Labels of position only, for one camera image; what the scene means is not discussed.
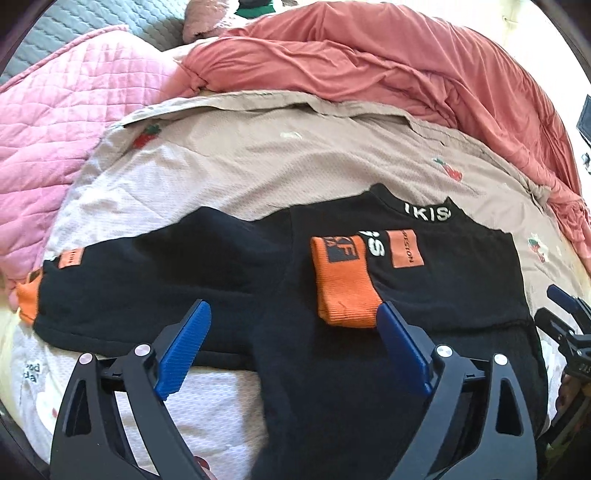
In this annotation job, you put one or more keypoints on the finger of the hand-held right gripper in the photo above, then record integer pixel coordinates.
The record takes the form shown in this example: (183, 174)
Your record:
(556, 327)
(570, 304)

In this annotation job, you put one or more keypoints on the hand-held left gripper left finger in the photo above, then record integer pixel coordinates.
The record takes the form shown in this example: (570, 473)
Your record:
(182, 344)

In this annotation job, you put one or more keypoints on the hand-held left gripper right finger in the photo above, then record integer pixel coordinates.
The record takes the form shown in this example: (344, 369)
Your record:
(401, 346)

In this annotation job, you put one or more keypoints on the black sweater with orange cuffs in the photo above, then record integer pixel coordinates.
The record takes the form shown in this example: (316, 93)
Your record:
(184, 277)

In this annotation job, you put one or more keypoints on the dark device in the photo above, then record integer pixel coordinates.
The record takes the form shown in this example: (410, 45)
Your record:
(585, 117)

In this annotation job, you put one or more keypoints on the beige strawberry print blanket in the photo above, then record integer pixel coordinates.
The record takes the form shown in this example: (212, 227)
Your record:
(277, 157)

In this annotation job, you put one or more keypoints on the pink quilted blanket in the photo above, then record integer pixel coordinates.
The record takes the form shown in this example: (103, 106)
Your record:
(60, 120)

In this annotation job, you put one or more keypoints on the coral red duvet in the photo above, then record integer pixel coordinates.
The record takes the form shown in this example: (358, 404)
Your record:
(392, 60)

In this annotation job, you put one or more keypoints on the dusty pink plush cloth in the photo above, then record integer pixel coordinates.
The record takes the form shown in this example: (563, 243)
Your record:
(207, 18)

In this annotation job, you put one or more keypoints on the grey quilted bedspread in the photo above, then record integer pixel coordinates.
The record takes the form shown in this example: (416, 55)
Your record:
(60, 27)

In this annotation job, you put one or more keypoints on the green and black item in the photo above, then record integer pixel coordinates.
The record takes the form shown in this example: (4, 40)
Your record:
(256, 7)

